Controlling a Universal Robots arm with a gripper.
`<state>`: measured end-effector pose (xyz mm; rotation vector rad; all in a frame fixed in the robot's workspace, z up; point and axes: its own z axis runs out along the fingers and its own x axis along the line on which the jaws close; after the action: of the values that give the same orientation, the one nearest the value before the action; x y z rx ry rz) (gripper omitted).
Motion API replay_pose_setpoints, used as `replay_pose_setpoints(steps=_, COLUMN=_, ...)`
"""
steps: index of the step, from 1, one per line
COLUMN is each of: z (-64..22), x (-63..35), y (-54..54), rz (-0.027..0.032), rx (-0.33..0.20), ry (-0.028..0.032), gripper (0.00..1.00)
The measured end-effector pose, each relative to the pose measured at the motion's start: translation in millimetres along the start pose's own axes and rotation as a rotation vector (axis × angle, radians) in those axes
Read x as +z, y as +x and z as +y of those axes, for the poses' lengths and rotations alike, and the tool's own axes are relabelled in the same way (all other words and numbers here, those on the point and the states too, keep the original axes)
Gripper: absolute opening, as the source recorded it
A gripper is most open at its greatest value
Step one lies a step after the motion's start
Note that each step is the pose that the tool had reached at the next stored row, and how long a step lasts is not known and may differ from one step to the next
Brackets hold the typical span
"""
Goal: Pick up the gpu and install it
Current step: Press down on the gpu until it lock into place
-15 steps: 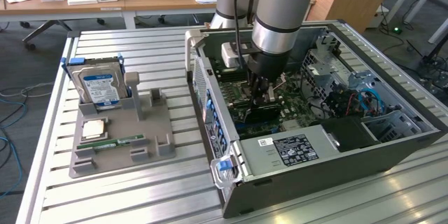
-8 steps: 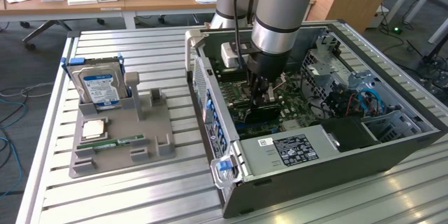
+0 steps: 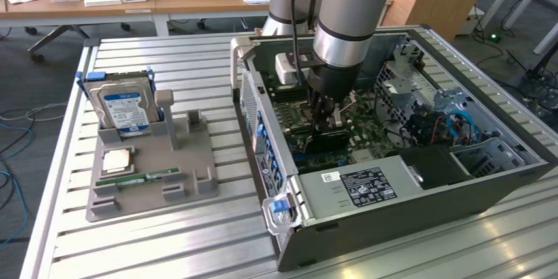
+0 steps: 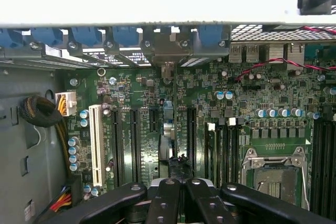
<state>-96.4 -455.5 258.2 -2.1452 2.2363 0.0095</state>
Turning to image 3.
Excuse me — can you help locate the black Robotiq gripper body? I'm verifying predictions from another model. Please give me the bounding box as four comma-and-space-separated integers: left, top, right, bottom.
305, 64, 361, 101

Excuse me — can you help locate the graphics card with black fan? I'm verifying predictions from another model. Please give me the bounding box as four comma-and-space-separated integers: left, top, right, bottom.
300, 125, 351, 155

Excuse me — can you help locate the CPU socket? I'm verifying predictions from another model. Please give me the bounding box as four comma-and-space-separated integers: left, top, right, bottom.
295, 99, 312, 125

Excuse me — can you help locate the metal socket cover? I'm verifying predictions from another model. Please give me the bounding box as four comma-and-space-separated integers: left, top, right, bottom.
343, 89, 364, 120

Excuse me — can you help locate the green motherboard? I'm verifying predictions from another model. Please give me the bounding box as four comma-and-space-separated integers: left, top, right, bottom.
263, 75, 404, 175

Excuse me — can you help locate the perforated metal drive cage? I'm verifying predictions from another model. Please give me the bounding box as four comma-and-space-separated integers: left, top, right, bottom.
374, 59, 440, 123

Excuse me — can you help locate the silver chipset heatsink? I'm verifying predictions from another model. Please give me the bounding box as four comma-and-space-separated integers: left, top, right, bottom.
351, 150, 376, 163

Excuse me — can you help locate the grey power supply unit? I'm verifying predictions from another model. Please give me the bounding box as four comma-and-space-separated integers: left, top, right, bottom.
293, 154, 427, 222

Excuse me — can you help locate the blue case latch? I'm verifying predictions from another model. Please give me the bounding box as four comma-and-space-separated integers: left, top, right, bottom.
269, 193, 292, 216

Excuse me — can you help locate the white power box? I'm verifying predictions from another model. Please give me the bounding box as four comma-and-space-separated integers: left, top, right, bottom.
464, 7, 486, 37

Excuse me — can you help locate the wooden cabinet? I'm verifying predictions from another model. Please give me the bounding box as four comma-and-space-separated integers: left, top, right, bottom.
383, 0, 500, 41

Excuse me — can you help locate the metal disk bay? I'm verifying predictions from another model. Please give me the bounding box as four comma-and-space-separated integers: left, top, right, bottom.
448, 137, 528, 178

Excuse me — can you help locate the grey plastic parts rack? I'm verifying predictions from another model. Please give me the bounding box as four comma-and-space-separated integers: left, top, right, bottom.
84, 88, 220, 223

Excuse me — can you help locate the open black PC case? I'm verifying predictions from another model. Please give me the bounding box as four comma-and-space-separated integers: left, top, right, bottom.
229, 28, 558, 273

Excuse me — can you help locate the silver hard disk blue label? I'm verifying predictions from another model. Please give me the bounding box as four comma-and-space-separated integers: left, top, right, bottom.
84, 74, 159, 137

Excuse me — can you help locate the black equipment stand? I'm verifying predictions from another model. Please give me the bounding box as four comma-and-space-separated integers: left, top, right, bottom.
504, 39, 558, 120

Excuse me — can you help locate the green RAM stick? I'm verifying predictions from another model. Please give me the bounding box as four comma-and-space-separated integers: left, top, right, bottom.
95, 167, 181, 188

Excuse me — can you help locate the silver CPU chip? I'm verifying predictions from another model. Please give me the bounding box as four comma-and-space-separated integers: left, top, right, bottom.
99, 150, 132, 174

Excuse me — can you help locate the blue label hard drive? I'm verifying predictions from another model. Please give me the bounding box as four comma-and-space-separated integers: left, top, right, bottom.
74, 65, 159, 129

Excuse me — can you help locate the grey desk leg with casters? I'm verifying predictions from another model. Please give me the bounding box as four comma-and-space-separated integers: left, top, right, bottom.
26, 25, 93, 63

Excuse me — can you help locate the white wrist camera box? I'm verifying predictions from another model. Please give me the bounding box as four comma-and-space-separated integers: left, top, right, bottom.
273, 52, 315, 85

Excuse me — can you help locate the black wire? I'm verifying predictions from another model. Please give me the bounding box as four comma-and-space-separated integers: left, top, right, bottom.
372, 88, 416, 150

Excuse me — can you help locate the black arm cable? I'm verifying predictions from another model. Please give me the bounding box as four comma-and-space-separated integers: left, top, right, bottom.
289, 0, 317, 107

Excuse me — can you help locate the red wire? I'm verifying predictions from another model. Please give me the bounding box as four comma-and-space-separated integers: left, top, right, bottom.
434, 117, 466, 144

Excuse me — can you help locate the blue disk wire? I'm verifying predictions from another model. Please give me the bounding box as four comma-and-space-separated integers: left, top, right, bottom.
446, 108, 482, 145

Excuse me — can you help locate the white floor cable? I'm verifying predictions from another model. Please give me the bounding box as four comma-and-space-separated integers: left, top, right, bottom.
0, 102, 69, 122

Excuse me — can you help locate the blue floor cable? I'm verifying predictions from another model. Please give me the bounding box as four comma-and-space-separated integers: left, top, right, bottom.
0, 122, 33, 247

